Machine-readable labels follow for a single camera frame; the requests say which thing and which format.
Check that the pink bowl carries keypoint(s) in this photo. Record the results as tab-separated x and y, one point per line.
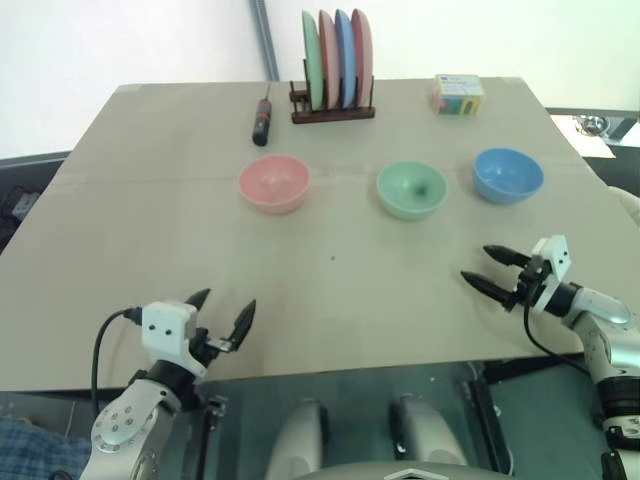
274	184

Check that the blue plate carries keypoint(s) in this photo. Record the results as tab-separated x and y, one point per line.
345	57

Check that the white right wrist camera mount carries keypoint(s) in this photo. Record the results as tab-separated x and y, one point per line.
556	257

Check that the silver metal object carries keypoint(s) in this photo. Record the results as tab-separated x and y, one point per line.
591	124

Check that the light pink plate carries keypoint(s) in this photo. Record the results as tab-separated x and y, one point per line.
327	60

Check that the green plate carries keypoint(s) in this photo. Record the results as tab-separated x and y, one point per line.
311	60

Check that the grey robot torso edge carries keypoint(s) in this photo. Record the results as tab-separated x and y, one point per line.
400	472

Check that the clear box of colourful clips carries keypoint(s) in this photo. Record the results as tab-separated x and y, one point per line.
457	96

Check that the dark wooden plate rack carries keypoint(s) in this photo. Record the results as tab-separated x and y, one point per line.
332	115

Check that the blue bowl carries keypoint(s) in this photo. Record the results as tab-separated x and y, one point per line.
507	175

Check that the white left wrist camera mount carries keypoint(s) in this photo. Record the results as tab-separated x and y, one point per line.
165	325

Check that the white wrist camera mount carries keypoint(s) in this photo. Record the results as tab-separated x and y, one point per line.
165	325
556	257

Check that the black table frame bracket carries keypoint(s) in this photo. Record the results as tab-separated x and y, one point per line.
487	420

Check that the white paper sheet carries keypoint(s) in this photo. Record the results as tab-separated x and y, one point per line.
595	145

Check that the blue plaid cloth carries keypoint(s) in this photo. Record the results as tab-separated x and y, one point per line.
40	450

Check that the grey rounded robot leg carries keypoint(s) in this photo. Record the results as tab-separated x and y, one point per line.
297	440
430	430

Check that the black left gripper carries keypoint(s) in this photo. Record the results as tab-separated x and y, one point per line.
205	345

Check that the dark pink plate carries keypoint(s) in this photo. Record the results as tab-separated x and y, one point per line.
364	55

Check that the grey metal post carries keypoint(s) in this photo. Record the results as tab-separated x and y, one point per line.
265	40

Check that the white connector block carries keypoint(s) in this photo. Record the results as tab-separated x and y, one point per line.
25	202

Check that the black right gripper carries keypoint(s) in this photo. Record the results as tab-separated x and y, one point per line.
534	280

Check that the green bowl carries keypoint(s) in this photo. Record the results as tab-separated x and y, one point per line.
411	190

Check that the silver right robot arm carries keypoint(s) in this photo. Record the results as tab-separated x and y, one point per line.
607	345

